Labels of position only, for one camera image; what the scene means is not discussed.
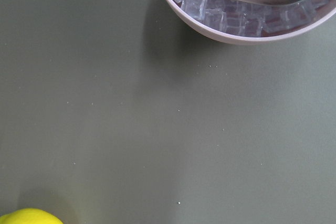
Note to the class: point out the yellow lemon far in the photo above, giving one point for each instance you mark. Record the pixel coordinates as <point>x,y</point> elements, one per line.
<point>30,215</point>

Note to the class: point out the pink bowl with ice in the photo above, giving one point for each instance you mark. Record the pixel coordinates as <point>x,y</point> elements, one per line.
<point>240,23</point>

